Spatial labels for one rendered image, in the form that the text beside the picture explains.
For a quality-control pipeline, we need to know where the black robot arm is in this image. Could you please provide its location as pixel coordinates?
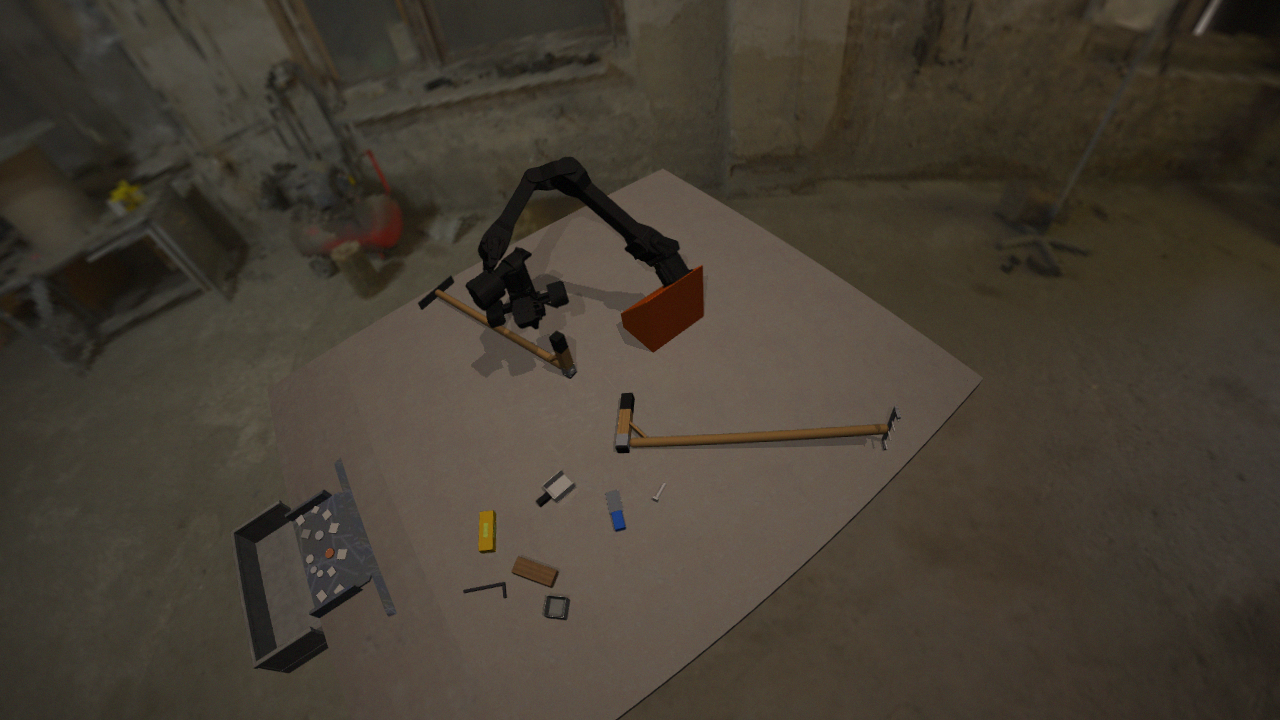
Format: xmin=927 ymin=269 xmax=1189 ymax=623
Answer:
xmin=466 ymin=158 xmax=692 ymax=329

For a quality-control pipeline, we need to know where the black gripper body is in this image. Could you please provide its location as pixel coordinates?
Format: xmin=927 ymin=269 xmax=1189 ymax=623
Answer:
xmin=486 ymin=279 xmax=570 ymax=328

